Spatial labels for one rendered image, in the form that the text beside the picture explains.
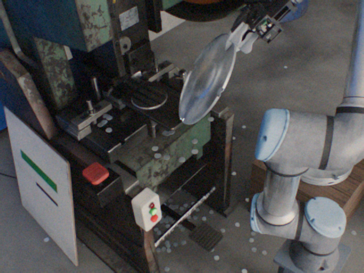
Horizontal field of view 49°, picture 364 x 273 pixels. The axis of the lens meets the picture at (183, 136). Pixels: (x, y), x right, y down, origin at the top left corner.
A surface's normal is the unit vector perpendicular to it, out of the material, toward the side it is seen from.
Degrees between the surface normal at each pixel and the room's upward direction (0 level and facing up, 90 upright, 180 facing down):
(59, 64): 90
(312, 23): 0
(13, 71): 31
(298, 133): 35
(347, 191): 0
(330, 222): 8
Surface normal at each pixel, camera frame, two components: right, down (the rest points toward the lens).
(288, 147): -0.27, 0.35
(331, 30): -0.05, -0.72
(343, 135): -0.13, -0.27
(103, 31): 0.74, 0.44
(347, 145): -0.03, 0.05
